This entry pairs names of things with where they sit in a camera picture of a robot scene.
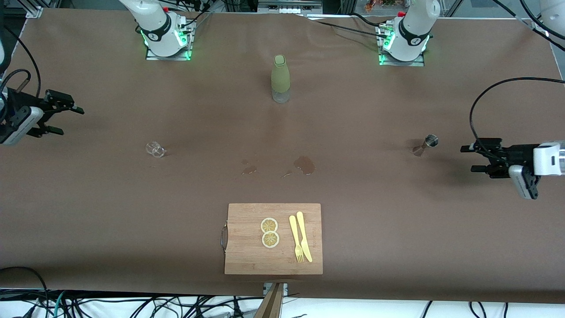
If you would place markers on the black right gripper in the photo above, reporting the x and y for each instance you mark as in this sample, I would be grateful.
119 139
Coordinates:
18 111

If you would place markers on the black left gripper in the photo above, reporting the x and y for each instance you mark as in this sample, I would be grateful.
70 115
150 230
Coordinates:
519 155

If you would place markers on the steel jigger measuring cup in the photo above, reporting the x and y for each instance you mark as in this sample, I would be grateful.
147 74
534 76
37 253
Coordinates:
426 145

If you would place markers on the clear glass shaker cup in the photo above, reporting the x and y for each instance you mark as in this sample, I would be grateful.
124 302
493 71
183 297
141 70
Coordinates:
155 149

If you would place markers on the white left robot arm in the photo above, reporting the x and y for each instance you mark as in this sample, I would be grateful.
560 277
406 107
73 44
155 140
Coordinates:
412 31

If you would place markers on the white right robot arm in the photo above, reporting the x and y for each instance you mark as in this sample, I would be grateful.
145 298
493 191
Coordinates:
154 26

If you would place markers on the large liquid puddle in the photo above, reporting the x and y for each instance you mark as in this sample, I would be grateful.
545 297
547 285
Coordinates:
305 164

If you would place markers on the medium liquid puddle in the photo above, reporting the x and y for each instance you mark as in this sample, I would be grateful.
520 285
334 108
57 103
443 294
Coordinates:
249 170

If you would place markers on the yellow plastic knife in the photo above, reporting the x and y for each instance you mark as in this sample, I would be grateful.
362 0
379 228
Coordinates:
303 234

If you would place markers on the small liquid streak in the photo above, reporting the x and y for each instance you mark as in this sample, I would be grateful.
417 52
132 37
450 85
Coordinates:
286 175

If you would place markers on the yellow plastic fork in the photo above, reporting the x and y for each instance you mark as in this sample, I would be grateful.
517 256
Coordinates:
294 234

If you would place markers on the green sleeved glass bottle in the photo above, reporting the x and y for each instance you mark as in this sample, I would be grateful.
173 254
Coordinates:
280 75

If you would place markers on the lemon slice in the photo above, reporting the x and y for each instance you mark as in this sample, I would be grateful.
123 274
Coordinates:
269 225
270 240

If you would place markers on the wooden cutting board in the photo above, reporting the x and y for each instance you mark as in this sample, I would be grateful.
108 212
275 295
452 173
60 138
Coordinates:
247 256

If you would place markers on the aluminium corner bracket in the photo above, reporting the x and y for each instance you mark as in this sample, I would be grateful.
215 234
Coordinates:
542 25
34 12

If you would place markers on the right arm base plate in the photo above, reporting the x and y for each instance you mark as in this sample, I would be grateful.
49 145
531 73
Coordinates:
152 56

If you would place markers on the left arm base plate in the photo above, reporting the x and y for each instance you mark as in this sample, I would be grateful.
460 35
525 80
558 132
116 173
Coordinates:
388 63

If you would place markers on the small metal bracket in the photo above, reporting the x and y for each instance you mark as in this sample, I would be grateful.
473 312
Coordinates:
285 289

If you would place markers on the wooden post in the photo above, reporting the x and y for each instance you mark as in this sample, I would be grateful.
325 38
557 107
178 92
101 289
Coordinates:
271 304

